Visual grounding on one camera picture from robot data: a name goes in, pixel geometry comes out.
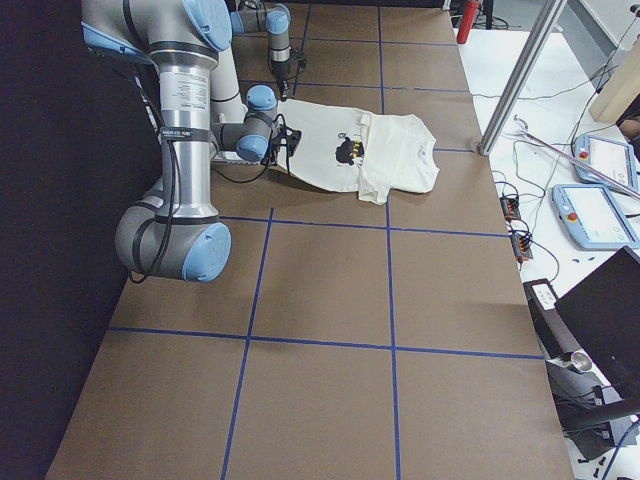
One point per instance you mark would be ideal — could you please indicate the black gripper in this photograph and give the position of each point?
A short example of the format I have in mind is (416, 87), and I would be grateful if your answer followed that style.
(283, 141)
(281, 74)

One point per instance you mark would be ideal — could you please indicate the cream long-sleeve printed shirt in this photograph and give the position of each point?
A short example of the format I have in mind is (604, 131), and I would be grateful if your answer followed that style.
(344, 149)

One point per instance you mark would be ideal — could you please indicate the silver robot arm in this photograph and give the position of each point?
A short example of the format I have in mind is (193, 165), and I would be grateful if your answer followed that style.
(200, 114)
(274, 21)

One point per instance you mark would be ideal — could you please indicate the red cylinder bottle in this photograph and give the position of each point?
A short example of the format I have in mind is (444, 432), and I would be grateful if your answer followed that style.
(467, 21)

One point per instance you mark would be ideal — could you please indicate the orange black connector block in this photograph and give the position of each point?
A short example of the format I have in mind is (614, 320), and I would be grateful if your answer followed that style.
(510, 208)

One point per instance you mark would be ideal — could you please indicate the near blue teach pendant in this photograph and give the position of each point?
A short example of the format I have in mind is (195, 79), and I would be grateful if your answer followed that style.
(592, 218)

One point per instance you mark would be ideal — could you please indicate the blue teach pendant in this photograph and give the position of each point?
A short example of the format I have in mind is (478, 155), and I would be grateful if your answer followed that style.
(615, 159)
(592, 218)

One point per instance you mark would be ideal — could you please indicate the far blue teach pendant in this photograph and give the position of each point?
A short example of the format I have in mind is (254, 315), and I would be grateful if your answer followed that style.
(615, 159)

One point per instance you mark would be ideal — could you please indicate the wooden board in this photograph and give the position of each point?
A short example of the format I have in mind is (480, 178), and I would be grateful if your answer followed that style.
(620, 91)

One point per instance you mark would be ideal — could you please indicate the black box with label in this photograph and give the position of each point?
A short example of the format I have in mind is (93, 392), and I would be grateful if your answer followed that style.
(553, 333)

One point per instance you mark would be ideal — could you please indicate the black monitor screen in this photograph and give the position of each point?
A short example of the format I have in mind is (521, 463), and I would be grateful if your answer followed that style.
(602, 313)

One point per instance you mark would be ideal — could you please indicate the silver metal cup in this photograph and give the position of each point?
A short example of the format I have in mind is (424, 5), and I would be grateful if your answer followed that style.
(580, 362)

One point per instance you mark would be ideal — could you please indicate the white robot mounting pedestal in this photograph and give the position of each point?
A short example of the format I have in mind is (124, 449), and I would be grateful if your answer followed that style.
(225, 97)

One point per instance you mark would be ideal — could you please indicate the aluminium frame post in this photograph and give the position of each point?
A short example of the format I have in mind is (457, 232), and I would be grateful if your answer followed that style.
(542, 28)

